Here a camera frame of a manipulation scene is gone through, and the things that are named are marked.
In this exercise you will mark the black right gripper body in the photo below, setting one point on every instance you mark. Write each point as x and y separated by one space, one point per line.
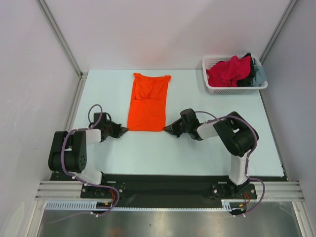
176 127

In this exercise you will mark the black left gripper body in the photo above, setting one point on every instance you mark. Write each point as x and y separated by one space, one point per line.
107 127

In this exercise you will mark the orange t-shirt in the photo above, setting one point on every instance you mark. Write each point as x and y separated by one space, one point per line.
147 110

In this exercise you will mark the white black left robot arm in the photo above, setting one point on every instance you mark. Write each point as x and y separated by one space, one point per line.
90 176

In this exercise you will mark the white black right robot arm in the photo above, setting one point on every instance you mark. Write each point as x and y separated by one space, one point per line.
239 138

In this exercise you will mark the magenta t-shirt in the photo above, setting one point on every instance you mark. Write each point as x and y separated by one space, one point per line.
227 73

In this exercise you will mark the white perforated laundry basket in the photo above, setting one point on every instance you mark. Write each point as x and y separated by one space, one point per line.
210 61

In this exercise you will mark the black t-shirt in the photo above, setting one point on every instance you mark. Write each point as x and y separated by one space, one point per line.
249 73

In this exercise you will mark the grey blue t-shirt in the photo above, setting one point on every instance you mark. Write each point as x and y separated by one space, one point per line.
260 76

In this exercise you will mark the aluminium left side rail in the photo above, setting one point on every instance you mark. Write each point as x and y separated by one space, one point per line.
70 111

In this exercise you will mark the black front mounting rail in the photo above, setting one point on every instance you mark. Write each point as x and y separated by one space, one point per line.
166 191

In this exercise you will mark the aluminium front frame rail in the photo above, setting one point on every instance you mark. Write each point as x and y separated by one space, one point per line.
75 190

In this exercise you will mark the aluminium left corner post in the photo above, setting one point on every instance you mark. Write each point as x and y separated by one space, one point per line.
44 7

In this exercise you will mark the aluminium corner post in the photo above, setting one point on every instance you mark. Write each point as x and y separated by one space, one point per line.
279 27
44 7

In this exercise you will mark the aluminium right corner post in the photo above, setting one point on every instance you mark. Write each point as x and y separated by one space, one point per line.
279 27

